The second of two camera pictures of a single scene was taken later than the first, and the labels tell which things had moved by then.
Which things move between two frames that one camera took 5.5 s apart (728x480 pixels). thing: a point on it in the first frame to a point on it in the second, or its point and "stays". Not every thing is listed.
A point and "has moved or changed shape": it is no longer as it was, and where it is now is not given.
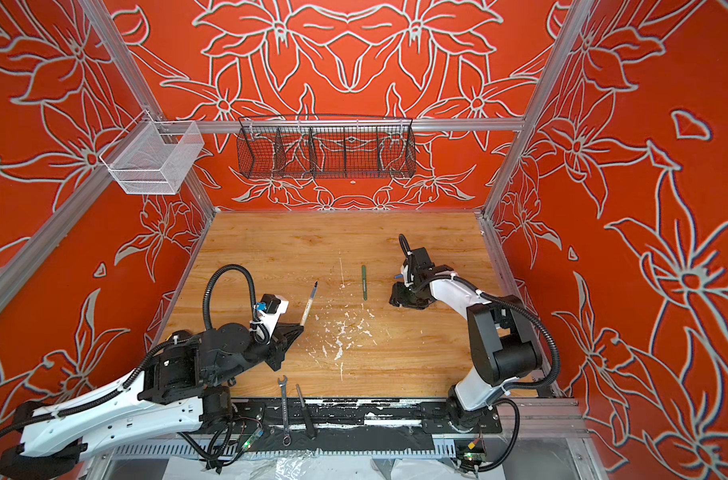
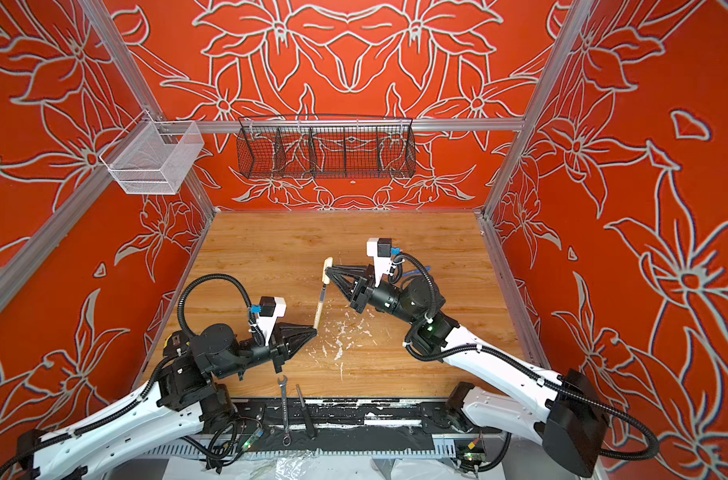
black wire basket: [325, 147] stays
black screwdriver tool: [308, 422] stays
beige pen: [310, 303] has moved or changed shape
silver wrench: [286, 440] stays
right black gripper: [398, 297] to [364, 293]
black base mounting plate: [360, 424] stays
